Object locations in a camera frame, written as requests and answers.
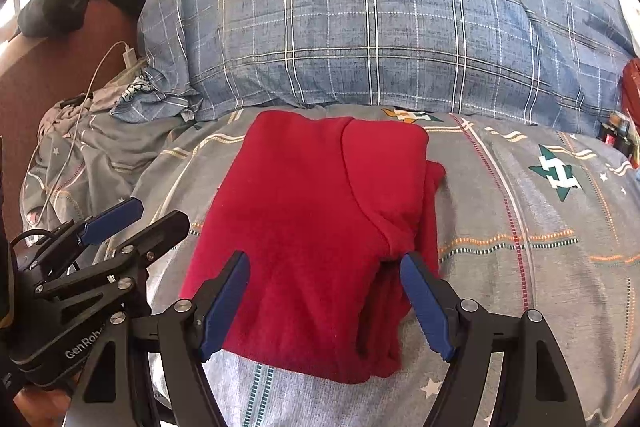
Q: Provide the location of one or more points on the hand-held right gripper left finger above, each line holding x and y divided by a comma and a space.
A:
225, 307

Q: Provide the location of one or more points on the red object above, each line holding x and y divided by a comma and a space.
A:
632, 87

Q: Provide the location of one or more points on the brown headboard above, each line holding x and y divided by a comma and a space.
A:
50, 72

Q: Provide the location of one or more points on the grey star-print bedsheet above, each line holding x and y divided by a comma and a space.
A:
550, 257

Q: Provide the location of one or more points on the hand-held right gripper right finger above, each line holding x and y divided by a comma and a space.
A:
427, 307

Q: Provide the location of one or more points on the small dark container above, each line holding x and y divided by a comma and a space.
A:
612, 132

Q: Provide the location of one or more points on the red hoodie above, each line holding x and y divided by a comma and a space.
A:
300, 232

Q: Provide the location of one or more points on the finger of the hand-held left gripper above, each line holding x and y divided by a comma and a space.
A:
112, 218
160, 232

